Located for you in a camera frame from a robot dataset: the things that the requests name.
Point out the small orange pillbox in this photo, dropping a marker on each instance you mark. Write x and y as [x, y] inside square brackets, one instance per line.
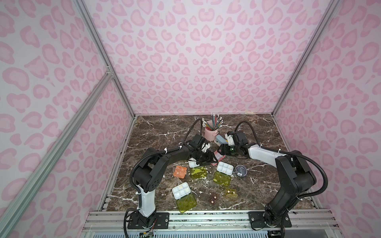
[180, 172]

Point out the small dark red pillbox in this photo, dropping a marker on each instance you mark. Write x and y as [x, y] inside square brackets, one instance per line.
[213, 198]

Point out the pink pencil cup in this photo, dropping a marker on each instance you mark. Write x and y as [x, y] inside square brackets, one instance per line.
[209, 133]

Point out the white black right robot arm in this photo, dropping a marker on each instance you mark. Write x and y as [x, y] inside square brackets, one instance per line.
[295, 176]

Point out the pencils in cup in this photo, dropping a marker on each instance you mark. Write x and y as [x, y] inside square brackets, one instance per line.
[214, 123]

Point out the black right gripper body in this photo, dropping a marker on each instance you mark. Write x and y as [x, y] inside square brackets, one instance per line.
[224, 148]

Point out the pink red rectangular pillbox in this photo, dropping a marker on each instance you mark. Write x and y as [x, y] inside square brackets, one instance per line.
[218, 156]

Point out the grey blue stapler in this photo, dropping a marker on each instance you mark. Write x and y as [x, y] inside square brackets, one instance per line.
[219, 140]

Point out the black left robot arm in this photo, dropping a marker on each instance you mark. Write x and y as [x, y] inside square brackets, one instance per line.
[148, 172]

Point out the green pillbox front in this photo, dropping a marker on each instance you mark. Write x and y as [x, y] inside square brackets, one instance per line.
[185, 199]

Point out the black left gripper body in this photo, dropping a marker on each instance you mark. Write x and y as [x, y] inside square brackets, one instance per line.
[205, 156]

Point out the small yellow pillbox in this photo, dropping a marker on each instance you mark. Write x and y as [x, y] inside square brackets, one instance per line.
[231, 193]

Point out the green pillbox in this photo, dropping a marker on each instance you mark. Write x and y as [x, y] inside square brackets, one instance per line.
[197, 171]
[223, 174]
[185, 199]

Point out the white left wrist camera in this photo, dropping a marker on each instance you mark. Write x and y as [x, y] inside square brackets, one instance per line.
[205, 147]

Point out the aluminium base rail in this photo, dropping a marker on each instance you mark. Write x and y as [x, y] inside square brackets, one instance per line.
[308, 223]

